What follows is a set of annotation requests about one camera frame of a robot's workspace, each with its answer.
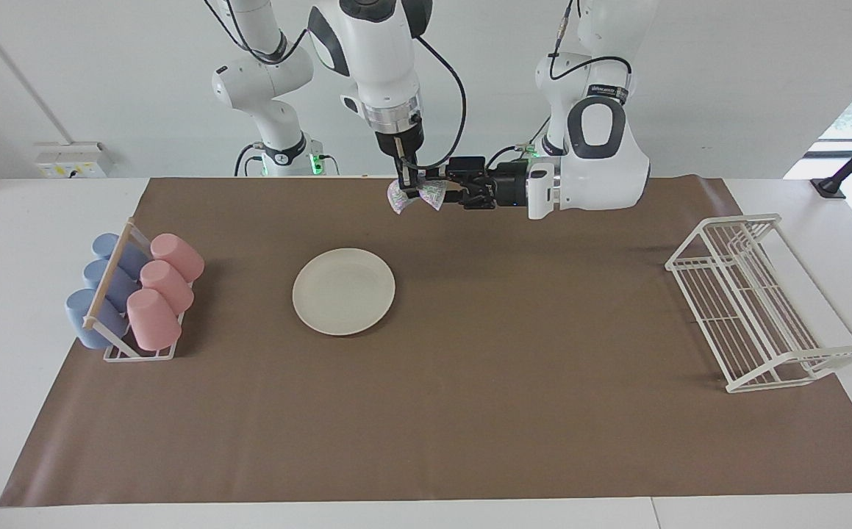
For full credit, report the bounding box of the cream round plate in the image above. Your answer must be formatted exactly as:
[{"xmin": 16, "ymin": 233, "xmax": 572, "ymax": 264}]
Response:
[{"xmin": 292, "ymin": 248, "xmax": 396, "ymax": 337}]

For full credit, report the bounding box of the white wall outlet box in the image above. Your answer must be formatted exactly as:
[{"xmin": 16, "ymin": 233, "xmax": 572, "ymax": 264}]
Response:
[{"xmin": 33, "ymin": 142, "xmax": 112, "ymax": 179}]

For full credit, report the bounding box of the white cup rack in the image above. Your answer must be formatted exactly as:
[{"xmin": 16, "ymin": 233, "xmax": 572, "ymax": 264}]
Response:
[{"xmin": 83, "ymin": 217, "xmax": 196, "ymax": 362}]

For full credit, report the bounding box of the pink plastic cup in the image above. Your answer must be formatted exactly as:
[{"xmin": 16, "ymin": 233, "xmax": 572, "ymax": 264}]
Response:
[
  {"xmin": 149, "ymin": 233, "xmax": 205, "ymax": 284},
  {"xmin": 139, "ymin": 260, "xmax": 196, "ymax": 315},
  {"xmin": 126, "ymin": 288, "xmax": 183, "ymax": 352}
]

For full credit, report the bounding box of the blue plastic cup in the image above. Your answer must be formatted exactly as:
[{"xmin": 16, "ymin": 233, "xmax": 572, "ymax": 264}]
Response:
[
  {"xmin": 65, "ymin": 288, "xmax": 129, "ymax": 350},
  {"xmin": 91, "ymin": 233, "xmax": 149, "ymax": 281},
  {"xmin": 82, "ymin": 259, "xmax": 140, "ymax": 314}
]

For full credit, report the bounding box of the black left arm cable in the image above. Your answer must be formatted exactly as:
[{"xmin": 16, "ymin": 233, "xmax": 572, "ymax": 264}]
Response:
[{"xmin": 548, "ymin": 0, "xmax": 633, "ymax": 83}]

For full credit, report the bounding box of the white wire dish rack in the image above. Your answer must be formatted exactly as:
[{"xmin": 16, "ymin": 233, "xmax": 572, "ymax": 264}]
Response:
[{"xmin": 665, "ymin": 213, "xmax": 852, "ymax": 395}]

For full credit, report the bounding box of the brown paper table mat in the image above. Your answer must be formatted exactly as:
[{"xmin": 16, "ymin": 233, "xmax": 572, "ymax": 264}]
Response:
[{"xmin": 0, "ymin": 175, "xmax": 852, "ymax": 508}]

